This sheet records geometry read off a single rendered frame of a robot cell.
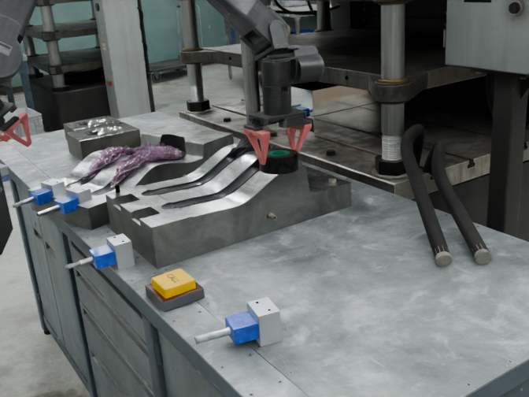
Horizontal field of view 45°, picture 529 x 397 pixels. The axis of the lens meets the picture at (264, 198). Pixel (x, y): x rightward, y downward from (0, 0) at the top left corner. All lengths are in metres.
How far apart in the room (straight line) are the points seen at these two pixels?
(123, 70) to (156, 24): 3.39
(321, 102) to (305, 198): 0.72
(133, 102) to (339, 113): 3.84
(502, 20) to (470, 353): 0.87
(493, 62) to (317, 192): 0.53
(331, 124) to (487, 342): 1.25
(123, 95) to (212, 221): 4.53
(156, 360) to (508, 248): 0.76
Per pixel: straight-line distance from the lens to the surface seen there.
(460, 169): 1.89
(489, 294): 1.16
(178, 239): 1.28
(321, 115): 2.10
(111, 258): 1.30
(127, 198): 1.46
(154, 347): 1.40
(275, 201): 1.38
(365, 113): 2.22
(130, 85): 5.80
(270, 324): 1.00
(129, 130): 2.13
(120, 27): 5.73
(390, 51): 1.69
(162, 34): 9.14
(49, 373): 2.54
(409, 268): 1.23
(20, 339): 2.80
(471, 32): 1.68
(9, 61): 1.05
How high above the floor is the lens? 1.36
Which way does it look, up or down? 20 degrees down
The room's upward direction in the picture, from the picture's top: 4 degrees counter-clockwise
